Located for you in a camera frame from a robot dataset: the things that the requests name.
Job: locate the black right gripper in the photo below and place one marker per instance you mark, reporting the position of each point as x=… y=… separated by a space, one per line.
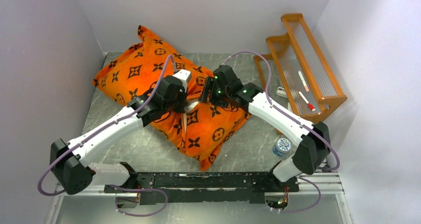
x=210 y=82

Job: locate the red capped white marker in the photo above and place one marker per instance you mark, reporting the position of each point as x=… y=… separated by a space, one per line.
x=310 y=106

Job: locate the white pillow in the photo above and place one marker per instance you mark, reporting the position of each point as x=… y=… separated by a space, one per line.
x=188 y=108

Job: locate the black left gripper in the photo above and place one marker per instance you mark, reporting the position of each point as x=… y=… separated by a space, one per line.
x=180 y=108

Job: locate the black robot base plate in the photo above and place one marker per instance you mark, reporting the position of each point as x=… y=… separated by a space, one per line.
x=161 y=187

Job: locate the orange wooden shelf rack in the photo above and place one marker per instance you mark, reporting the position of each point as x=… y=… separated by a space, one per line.
x=297 y=50

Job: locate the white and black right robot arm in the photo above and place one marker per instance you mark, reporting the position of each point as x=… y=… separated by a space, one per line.
x=310 y=140

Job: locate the small white box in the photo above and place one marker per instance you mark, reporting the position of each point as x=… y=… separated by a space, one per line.
x=281 y=92

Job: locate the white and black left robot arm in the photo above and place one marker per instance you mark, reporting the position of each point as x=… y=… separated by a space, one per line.
x=72 y=162

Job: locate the blue capped plastic bottle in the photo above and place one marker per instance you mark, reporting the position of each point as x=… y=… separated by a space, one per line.
x=282 y=147

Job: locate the white pink test strip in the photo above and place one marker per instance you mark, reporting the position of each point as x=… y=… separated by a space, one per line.
x=301 y=76

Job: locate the orange patterned pillowcase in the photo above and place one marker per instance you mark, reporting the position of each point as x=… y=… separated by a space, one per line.
x=154 y=69

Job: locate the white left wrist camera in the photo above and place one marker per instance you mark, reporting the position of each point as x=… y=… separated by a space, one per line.
x=184 y=76

